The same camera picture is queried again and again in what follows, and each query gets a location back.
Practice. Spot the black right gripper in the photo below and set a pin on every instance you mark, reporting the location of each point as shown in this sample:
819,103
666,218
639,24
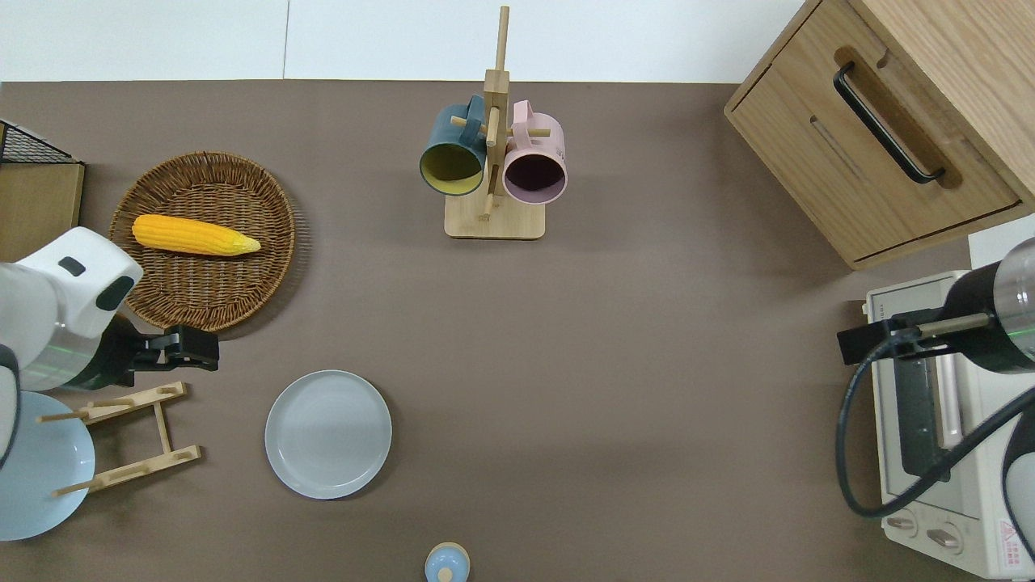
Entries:
974,291

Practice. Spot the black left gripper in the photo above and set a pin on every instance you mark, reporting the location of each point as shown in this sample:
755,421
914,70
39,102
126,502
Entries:
113,356

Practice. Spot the gray plate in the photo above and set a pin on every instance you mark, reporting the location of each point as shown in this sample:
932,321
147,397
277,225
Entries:
327,434

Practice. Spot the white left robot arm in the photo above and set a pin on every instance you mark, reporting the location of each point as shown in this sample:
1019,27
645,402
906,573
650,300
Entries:
57,275

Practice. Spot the wooden plate rack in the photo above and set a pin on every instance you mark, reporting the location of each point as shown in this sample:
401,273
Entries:
162,428

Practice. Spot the light blue plate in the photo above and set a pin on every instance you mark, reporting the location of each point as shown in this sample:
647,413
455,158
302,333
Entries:
40,485

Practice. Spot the brown wicker basket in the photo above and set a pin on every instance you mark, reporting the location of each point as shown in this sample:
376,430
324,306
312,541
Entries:
202,283

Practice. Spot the yellow corn cob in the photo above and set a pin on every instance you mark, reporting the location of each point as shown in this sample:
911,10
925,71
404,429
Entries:
194,234

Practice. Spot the cream toaster oven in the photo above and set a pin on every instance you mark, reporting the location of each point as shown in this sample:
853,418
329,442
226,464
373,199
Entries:
970,533

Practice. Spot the wooden cabinet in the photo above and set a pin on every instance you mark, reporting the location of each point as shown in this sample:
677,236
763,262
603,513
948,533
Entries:
808,121

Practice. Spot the dark teal mug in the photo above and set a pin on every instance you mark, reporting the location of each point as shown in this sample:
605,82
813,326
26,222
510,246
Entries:
441,133

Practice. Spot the wooden mug tree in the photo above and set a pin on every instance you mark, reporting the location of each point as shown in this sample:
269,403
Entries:
493,218

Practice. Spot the blue service bell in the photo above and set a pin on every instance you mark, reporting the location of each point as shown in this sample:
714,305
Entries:
447,562

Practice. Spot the pink mug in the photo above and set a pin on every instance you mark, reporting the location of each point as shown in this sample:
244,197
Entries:
550,141

